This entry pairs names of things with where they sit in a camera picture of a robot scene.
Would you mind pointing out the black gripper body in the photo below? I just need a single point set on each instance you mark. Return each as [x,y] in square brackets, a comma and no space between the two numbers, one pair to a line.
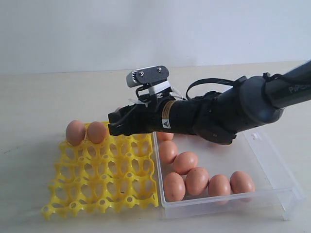
[138,118]

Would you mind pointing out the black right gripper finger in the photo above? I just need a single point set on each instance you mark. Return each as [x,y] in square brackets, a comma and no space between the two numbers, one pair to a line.
[122,116]

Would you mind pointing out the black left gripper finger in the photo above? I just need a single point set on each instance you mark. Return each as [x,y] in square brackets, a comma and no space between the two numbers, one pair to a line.
[117,128]

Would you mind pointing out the brown egg two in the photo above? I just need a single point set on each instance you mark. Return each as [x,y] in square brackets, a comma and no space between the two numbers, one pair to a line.
[96,132]

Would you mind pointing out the brown egg seven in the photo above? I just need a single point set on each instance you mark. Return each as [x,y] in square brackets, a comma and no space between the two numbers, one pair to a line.
[164,136]

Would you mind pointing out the brown egg one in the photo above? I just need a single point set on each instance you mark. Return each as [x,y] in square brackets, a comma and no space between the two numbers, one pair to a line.
[75,132]

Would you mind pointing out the brown egg four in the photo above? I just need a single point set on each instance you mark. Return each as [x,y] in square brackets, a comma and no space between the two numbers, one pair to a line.
[212,145]

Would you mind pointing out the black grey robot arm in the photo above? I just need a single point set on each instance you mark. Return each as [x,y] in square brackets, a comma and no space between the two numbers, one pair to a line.
[216,117]

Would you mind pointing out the yellow plastic egg tray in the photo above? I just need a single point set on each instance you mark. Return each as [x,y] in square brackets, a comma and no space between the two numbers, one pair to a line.
[115,174]

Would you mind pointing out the brown egg nine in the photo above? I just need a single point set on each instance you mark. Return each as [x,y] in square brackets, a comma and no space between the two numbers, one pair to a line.
[184,162]

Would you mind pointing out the brown egg eleven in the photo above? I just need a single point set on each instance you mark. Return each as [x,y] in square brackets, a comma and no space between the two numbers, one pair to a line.
[174,187]

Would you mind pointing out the brown egg ten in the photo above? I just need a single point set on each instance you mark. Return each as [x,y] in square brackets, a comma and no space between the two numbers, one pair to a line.
[197,180]

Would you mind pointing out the brown egg twelve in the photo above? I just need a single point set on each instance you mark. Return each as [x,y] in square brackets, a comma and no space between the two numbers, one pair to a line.
[219,185]

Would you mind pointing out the brown egg thirteen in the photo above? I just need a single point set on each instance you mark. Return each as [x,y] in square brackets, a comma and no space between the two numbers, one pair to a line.
[241,182]

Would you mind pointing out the clear plastic container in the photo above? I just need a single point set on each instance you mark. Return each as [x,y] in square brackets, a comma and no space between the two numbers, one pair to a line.
[251,152]

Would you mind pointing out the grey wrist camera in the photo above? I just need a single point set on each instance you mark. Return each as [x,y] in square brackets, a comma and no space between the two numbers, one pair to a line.
[147,75]

